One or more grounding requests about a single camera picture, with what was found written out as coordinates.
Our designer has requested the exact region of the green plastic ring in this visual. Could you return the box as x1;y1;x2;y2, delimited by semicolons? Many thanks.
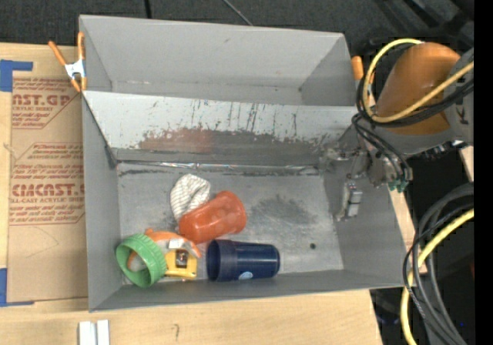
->
115;233;169;289

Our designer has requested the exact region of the brown cardboard board red print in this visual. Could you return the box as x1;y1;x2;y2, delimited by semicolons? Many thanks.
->
0;42;90;306

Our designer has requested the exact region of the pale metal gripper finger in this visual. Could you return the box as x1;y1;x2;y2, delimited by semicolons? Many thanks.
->
346;180;364;219
333;183;350;223

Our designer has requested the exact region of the grey metal bin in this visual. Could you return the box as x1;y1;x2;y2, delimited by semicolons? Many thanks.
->
78;15;410;313

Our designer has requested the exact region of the orange and white toy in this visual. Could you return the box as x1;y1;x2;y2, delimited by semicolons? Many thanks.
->
128;228;203;272

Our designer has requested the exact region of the yellow box-shaped toy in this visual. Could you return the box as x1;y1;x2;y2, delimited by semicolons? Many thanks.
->
164;239;199;280

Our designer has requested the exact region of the white striped cloth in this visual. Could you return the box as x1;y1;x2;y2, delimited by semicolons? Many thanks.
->
169;172;212;223

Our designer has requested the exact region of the orange plastic cup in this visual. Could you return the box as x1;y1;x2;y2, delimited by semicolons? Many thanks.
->
178;190;248;246

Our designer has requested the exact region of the dark blue plastic cup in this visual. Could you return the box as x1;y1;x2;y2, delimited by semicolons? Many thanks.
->
205;239;281;283

